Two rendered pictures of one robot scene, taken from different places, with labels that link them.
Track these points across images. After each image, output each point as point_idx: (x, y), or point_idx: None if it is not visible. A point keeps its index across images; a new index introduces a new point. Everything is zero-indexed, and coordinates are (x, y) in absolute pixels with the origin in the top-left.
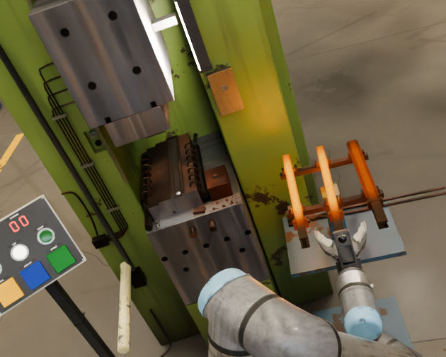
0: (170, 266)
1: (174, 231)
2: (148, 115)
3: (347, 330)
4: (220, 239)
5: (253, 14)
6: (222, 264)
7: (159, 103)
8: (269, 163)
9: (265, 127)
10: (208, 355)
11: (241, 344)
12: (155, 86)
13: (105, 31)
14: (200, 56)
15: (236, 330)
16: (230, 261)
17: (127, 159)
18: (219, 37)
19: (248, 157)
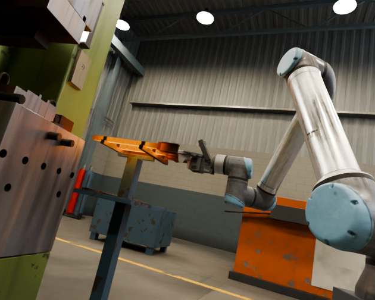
0: None
1: (37, 125)
2: (77, 19)
3: (250, 164)
4: (55, 167)
5: (106, 49)
6: (37, 203)
7: (86, 22)
8: None
9: (77, 115)
10: (310, 74)
11: (325, 66)
12: (91, 12)
13: None
14: (90, 35)
15: (322, 61)
16: (44, 203)
17: None
18: (93, 40)
19: None
